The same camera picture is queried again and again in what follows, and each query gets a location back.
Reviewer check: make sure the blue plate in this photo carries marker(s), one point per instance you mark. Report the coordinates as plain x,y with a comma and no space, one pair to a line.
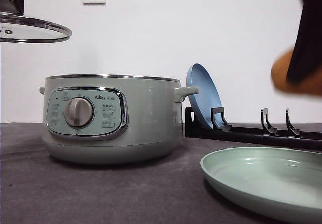
199,75

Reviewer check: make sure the glass pot lid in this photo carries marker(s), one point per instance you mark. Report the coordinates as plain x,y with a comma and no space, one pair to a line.
18,28

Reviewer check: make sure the black plate rack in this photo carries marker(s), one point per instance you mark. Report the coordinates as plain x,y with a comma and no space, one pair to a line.
268,135

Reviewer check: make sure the green electric steamer pot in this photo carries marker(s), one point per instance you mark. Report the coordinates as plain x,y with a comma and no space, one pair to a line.
109,119

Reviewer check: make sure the green plate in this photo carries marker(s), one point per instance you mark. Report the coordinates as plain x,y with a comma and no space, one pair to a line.
284,182

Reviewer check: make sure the brown potato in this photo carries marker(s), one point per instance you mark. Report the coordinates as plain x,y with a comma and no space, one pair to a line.
279,70

